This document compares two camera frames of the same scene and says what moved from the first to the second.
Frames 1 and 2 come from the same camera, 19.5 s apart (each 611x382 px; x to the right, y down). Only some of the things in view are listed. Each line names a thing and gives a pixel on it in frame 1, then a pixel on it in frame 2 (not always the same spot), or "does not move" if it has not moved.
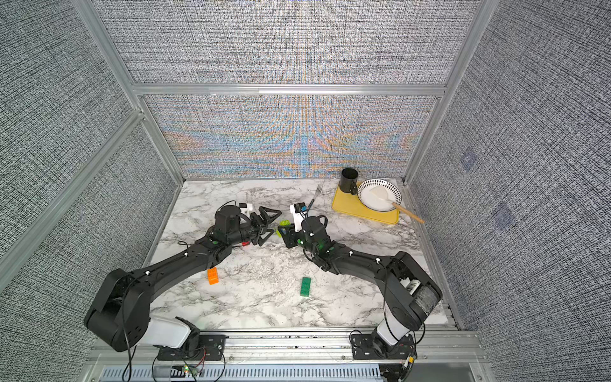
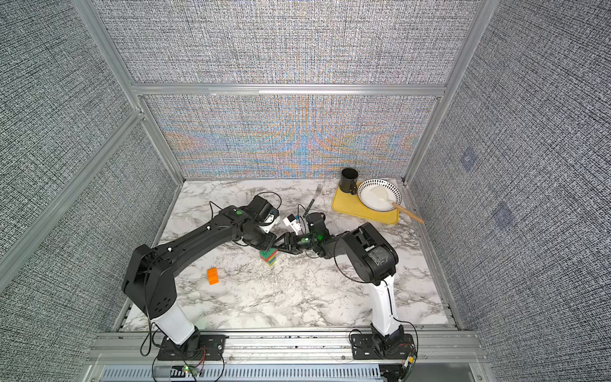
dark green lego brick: (305, 286) to (267, 253)
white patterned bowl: (372, 201) does not move
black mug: (348, 180) does not move
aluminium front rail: (457, 348) does not move
